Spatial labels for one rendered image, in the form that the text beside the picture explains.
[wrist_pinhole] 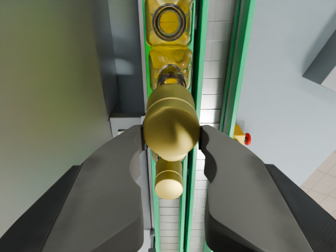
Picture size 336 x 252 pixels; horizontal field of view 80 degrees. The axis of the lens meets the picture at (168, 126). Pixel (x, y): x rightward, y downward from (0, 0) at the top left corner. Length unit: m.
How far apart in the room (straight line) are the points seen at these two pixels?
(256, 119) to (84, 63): 0.55
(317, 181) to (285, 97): 1.60
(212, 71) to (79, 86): 0.29
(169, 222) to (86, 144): 0.51
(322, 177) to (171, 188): 2.04
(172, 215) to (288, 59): 0.59
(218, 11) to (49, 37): 0.32
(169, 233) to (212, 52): 0.61
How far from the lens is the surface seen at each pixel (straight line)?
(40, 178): 0.23
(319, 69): 0.68
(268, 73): 0.67
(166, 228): 0.79
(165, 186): 0.24
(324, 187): 2.34
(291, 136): 0.80
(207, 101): 0.50
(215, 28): 0.47
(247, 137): 0.67
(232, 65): 0.45
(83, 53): 0.32
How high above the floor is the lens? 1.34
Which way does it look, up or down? 62 degrees down
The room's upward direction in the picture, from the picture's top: 180 degrees counter-clockwise
